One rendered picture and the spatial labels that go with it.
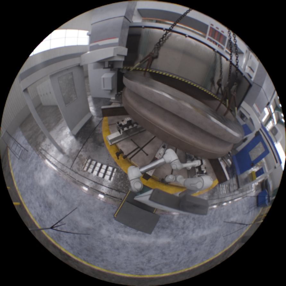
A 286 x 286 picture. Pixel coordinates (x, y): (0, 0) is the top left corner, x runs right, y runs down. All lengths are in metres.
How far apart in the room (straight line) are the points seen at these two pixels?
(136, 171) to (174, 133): 0.98
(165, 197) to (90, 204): 2.11
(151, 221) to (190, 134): 1.60
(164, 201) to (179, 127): 1.44
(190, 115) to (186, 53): 3.46
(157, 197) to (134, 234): 2.01
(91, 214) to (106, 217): 0.39
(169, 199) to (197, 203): 0.12
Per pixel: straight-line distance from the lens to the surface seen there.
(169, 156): 1.15
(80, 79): 3.60
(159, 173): 2.04
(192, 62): 4.46
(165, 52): 4.30
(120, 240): 2.44
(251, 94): 5.20
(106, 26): 3.63
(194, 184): 0.81
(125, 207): 1.32
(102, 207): 2.25
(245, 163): 5.81
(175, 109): 1.38
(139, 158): 2.08
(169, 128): 1.68
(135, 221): 1.36
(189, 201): 0.35
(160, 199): 0.39
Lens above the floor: 2.15
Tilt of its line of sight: 52 degrees down
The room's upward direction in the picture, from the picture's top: 14 degrees clockwise
